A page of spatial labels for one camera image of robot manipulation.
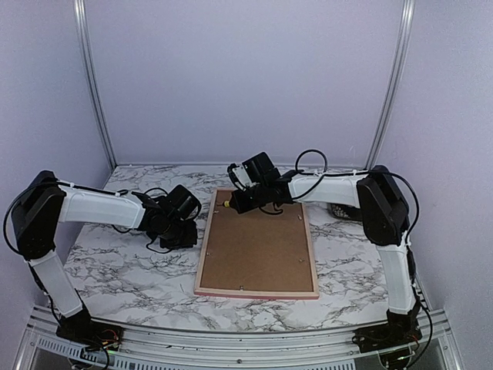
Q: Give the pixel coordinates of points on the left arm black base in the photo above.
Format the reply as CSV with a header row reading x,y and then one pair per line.
x,y
93,334

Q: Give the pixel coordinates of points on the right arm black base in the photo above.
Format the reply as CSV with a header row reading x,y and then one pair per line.
x,y
384,336

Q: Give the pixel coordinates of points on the aluminium corner post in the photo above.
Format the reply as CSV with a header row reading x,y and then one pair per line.
x,y
90,73
397,68

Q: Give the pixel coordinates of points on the left aluminium corner post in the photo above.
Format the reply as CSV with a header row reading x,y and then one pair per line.
x,y
90,73

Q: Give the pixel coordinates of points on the pink wooden picture frame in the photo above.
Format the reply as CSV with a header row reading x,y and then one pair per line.
x,y
256,255

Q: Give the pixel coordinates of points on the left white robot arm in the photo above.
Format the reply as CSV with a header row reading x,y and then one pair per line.
x,y
46,202

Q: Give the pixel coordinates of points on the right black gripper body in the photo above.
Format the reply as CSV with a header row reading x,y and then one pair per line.
x,y
259,200

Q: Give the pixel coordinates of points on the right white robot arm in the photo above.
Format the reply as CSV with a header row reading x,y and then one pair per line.
x,y
375,193

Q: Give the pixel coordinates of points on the aluminium front rail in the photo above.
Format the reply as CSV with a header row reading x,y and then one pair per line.
x,y
145,347

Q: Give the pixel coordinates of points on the black patterned tray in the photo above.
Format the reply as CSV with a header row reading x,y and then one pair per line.
x,y
345,212

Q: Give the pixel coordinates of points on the right aluminium corner post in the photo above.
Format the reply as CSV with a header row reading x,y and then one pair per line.
x,y
397,68

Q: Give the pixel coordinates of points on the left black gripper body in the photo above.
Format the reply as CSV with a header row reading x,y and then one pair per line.
x,y
175,237

